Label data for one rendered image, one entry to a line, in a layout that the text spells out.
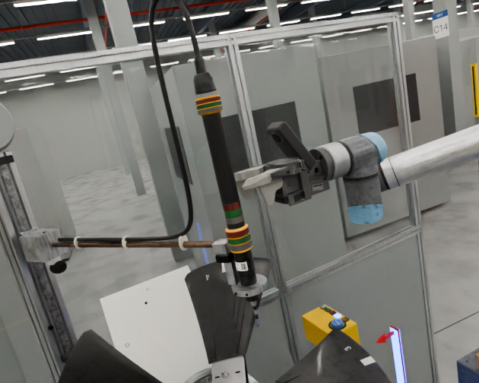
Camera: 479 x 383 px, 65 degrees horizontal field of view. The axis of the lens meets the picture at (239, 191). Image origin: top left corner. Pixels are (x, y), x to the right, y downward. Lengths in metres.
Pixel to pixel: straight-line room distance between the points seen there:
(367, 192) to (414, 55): 4.27
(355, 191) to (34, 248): 0.82
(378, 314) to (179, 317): 1.25
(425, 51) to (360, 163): 4.39
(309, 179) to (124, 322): 0.64
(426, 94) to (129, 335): 4.58
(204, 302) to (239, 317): 0.11
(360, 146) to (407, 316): 1.57
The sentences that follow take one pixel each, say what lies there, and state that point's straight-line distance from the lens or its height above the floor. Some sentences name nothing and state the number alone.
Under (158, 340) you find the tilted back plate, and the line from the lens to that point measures 1.10.
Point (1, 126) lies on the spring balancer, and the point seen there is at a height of 1.87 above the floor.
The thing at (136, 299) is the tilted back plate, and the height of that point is 1.33.
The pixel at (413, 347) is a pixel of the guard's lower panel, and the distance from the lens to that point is 2.41.
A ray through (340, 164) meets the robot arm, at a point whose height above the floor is 1.63.
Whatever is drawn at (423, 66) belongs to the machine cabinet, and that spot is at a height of 1.78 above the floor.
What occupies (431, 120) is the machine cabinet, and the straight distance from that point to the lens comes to 5.20.
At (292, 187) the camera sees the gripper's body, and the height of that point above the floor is 1.62.
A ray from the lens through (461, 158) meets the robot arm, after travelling 0.97.
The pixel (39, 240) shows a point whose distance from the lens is 1.10.
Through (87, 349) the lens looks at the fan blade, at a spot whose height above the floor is 1.40.
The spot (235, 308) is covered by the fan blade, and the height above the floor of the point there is 1.35.
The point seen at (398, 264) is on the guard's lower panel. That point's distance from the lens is 2.12.
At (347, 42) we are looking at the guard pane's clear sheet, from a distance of 1.84.
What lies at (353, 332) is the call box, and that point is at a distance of 1.29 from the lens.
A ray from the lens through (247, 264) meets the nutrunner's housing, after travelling 0.71.
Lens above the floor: 1.79
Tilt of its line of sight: 13 degrees down
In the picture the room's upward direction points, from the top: 12 degrees counter-clockwise
